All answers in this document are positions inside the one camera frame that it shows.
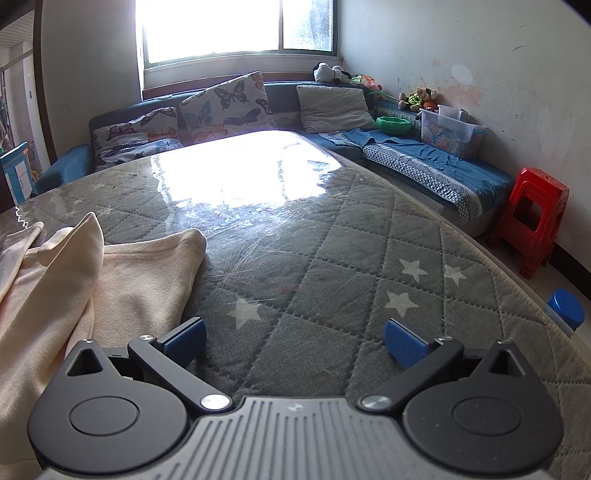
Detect clear plastic storage box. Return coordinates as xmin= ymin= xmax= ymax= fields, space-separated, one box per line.
xmin=418 ymin=104 xmax=488 ymax=160

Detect brown and green plush toys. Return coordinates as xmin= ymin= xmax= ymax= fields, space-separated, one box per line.
xmin=398 ymin=87 xmax=439 ymax=112

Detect red plastic stool stack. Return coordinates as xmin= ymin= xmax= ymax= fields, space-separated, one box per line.
xmin=489 ymin=167 xmax=570 ymax=280

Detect colourful plush toy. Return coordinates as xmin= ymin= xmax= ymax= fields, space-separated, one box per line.
xmin=351 ymin=74 xmax=384 ymax=93

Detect grey cushion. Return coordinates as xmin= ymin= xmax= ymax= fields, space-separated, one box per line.
xmin=295 ymin=84 xmax=377 ymax=134

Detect blue and white cabinet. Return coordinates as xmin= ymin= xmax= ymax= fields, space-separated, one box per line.
xmin=0 ymin=142 xmax=33 ymax=199

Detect small butterfly print pillow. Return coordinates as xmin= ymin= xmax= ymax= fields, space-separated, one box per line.
xmin=92 ymin=107 xmax=184 ymax=171

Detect blue bottle cap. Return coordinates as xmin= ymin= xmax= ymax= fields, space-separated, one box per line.
xmin=547 ymin=289 xmax=585 ymax=333

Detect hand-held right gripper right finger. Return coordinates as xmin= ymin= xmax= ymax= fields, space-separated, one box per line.
xmin=361 ymin=318 xmax=527 ymax=411

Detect blue sofa blanket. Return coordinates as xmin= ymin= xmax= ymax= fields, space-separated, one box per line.
xmin=318 ymin=127 xmax=515 ymax=204

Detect black and white plush toy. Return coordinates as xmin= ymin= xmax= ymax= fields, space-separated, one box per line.
xmin=313 ymin=62 xmax=352 ymax=85

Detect blue sofa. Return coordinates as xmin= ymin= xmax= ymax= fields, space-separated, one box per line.
xmin=34 ymin=80 xmax=515 ymax=227

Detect window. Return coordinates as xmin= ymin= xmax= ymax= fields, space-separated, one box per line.
xmin=136 ymin=0 xmax=345 ymax=70

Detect green bowl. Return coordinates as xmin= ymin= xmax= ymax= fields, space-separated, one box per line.
xmin=375 ymin=116 xmax=414 ymax=136

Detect cream shirt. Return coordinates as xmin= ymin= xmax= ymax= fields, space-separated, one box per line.
xmin=0 ymin=211 xmax=208 ymax=480

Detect large butterfly print pillow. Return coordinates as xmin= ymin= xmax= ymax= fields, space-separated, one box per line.
xmin=179 ymin=71 xmax=275 ymax=144

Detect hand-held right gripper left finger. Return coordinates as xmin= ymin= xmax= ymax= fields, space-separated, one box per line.
xmin=65 ymin=317 xmax=233 ymax=413

